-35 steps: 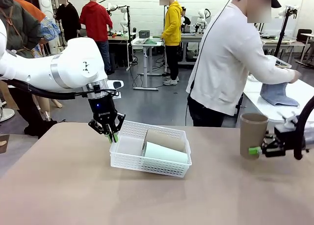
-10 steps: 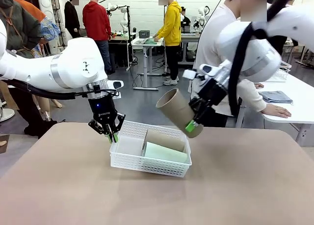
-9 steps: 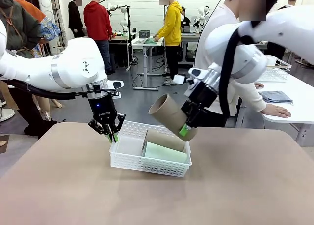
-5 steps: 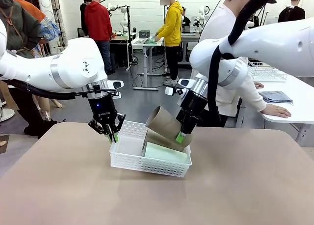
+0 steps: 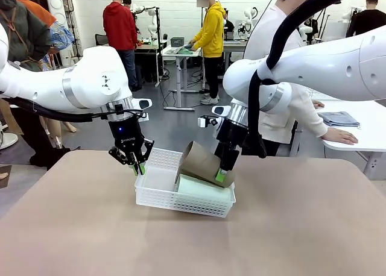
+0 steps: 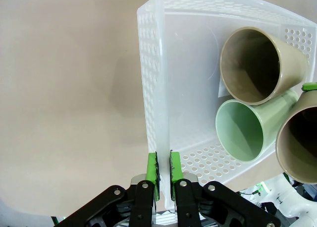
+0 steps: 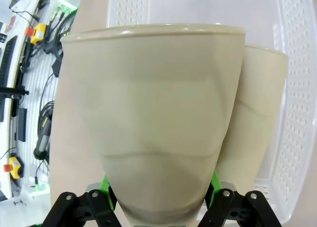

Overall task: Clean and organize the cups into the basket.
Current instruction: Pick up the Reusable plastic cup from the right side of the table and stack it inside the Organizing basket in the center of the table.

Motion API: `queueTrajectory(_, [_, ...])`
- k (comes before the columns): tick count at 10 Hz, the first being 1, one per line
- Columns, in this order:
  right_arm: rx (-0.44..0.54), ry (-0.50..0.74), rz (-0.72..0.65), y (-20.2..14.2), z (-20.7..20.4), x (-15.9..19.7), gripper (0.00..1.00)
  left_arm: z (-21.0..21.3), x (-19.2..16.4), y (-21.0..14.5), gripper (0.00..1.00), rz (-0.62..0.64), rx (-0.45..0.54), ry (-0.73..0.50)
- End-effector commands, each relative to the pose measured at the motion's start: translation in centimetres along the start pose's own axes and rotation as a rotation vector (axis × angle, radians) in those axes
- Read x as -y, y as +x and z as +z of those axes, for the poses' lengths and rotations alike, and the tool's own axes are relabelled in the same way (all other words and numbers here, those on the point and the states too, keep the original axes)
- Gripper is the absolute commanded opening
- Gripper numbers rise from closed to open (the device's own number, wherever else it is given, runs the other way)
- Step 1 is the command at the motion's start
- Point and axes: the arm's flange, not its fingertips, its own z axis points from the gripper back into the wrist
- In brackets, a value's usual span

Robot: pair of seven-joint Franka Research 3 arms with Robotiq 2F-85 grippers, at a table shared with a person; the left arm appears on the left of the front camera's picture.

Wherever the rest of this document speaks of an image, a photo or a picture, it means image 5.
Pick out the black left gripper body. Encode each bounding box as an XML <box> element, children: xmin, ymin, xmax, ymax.
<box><xmin>108</xmin><ymin>118</ymin><xmax>146</xmax><ymax>153</ymax></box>

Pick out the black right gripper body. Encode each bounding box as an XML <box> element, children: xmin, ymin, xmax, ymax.
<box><xmin>214</xmin><ymin>119</ymin><xmax>250</xmax><ymax>162</ymax></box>

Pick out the brown cup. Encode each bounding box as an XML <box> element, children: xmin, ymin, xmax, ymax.
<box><xmin>176</xmin><ymin>140</ymin><xmax>236</xmax><ymax>189</ymax></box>

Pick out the mint green cup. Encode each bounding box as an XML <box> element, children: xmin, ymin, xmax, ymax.
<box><xmin>174</xmin><ymin>173</ymin><xmax>233</xmax><ymax>199</ymax></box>

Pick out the white perforated plastic basket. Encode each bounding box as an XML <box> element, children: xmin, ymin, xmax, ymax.
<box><xmin>134</xmin><ymin>147</ymin><xmax>236</xmax><ymax>219</ymax></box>

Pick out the blue towel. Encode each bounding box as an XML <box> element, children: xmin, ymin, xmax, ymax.
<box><xmin>318</xmin><ymin>111</ymin><xmax>361</xmax><ymax>128</ymax></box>

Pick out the person's right forearm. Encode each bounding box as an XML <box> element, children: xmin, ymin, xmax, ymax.
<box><xmin>294</xmin><ymin>98</ymin><xmax>329</xmax><ymax>138</ymax></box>

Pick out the person's right hand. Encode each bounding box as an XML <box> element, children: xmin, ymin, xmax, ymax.
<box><xmin>324</xmin><ymin>127</ymin><xmax>359</xmax><ymax>146</ymax></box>

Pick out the person in white top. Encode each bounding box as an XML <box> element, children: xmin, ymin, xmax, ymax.
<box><xmin>243</xmin><ymin>0</ymin><xmax>359</xmax><ymax>156</ymax></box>

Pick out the white background desk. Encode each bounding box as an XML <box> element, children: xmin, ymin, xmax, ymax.
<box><xmin>161</xmin><ymin>45</ymin><xmax>203</xmax><ymax>111</ymax></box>

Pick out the person in red hoodie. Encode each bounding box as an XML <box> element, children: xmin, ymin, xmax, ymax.
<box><xmin>102</xmin><ymin>0</ymin><xmax>139</xmax><ymax>92</ymax></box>

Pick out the person in yellow hoodie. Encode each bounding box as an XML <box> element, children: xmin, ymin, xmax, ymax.
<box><xmin>189</xmin><ymin>0</ymin><xmax>227</xmax><ymax>105</ymax></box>

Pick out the white round stand base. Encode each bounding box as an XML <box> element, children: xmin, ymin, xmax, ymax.
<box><xmin>0</xmin><ymin>133</ymin><xmax>19</xmax><ymax>150</ymax></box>

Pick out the brown wooden board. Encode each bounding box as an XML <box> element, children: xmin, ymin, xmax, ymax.
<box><xmin>0</xmin><ymin>164</ymin><xmax>13</xmax><ymax>189</ymax></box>

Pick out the white side table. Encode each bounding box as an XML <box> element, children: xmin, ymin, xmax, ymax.
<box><xmin>291</xmin><ymin>99</ymin><xmax>386</xmax><ymax>180</ymax></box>

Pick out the mannequin with green jacket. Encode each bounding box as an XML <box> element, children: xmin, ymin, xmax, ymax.
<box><xmin>0</xmin><ymin>0</ymin><xmax>72</xmax><ymax>171</ymax></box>

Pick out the white tower appliance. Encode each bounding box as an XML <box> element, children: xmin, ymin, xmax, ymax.
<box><xmin>45</xmin><ymin>0</ymin><xmax>80</xmax><ymax>67</ymax></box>

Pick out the mannequin with orange garment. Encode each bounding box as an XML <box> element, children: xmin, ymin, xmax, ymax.
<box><xmin>13</xmin><ymin>0</ymin><xmax>78</xmax><ymax>134</ymax></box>

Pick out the person in black top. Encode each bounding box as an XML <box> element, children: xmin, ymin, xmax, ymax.
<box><xmin>346</xmin><ymin>0</ymin><xmax>386</xmax><ymax>37</ymax></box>

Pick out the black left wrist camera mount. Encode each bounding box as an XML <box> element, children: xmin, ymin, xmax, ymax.
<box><xmin>113</xmin><ymin>103</ymin><xmax>149</xmax><ymax>122</ymax></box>

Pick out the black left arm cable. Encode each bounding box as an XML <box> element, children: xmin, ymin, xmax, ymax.
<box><xmin>0</xmin><ymin>96</ymin><xmax>142</xmax><ymax>122</ymax></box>

